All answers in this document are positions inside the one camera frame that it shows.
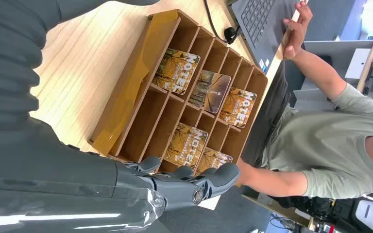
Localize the hotel key card autumn print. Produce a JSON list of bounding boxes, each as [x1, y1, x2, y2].
[[164, 122, 209, 168], [218, 87, 258, 129], [194, 147, 234, 176], [152, 48, 201, 96]]

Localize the dark brown key card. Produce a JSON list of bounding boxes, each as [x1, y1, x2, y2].
[[188, 69, 232, 114]]

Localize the person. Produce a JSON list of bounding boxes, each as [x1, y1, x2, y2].
[[236, 0, 373, 201]]

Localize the wooden slotted card holder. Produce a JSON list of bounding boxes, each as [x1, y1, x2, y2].
[[87, 9, 269, 177]]

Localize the grey laptop computer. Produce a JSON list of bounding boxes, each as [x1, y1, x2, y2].
[[231, 0, 300, 75]]

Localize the grey office desk partition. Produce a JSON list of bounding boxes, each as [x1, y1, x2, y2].
[[294, 40, 373, 112]]

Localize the black equipment pile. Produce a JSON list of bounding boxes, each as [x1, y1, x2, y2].
[[276, 195, 358, 233]]

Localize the black laptop charging cable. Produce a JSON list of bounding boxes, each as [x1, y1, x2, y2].
[[203, 0, 242, 45]]

